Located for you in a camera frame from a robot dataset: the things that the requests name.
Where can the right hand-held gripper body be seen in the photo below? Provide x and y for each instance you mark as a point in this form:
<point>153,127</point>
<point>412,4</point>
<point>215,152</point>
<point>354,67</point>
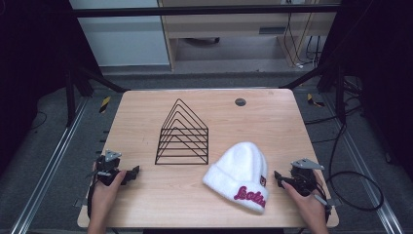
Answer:
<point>303,178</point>

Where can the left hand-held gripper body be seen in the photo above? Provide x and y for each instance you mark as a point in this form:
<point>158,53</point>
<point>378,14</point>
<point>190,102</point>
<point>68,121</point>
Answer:
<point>105,169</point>

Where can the person's right hand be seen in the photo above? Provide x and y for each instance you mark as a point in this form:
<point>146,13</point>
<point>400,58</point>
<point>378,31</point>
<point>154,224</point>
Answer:
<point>307,203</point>

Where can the person's left hand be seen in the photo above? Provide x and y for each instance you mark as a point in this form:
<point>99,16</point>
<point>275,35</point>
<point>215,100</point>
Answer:
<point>103,196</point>

